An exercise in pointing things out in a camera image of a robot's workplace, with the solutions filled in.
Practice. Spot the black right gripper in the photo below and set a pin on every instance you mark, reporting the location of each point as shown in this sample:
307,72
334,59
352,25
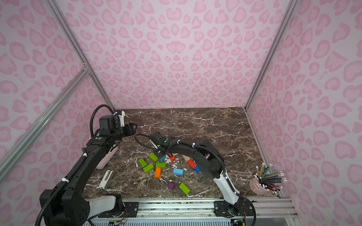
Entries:
158,138

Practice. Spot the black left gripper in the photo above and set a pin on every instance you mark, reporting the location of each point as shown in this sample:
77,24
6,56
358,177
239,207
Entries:
131,128

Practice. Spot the red block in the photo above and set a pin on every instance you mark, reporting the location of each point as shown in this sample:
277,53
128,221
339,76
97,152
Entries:
171,157
191,164

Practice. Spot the light blue block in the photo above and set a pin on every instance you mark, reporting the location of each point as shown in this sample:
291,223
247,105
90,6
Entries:
177,171

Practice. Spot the blue small block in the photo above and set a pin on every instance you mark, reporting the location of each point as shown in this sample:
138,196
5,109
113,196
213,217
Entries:
196,169

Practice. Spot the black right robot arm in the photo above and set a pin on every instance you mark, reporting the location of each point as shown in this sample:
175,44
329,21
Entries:
211,164

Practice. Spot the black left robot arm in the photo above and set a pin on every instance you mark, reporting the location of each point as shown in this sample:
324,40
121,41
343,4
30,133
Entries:
64,205

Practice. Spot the orange block left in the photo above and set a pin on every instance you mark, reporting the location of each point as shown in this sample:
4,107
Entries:
158,172

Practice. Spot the purple small block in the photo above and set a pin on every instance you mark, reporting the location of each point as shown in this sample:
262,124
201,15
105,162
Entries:
171,186

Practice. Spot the green block bottom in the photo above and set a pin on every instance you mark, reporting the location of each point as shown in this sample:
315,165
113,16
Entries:
184,188

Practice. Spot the pink pencil cup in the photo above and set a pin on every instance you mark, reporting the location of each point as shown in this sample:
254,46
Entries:
257,188

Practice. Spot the bundle of coloured pencils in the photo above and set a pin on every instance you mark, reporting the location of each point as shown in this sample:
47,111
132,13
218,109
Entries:
269,180

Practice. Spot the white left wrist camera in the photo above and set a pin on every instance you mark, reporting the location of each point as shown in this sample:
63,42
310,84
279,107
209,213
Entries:
120,115

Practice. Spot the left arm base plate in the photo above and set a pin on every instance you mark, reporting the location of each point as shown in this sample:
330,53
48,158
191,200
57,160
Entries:
130,209

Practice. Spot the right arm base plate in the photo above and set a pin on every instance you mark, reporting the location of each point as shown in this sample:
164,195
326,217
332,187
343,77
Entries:
242,208

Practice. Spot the left corner frame post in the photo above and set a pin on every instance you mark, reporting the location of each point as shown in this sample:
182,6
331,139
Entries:
64,25

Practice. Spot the corner frame post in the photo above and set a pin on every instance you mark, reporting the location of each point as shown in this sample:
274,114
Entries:
64,25
288,15

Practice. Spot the aluminium front rail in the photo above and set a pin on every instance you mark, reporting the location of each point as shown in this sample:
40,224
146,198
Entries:
200,212

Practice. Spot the aluminium diagonal frame bar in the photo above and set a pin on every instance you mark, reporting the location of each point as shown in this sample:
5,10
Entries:
18,150

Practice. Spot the right corner frame post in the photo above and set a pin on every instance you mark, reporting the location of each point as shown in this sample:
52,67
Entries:
288,15

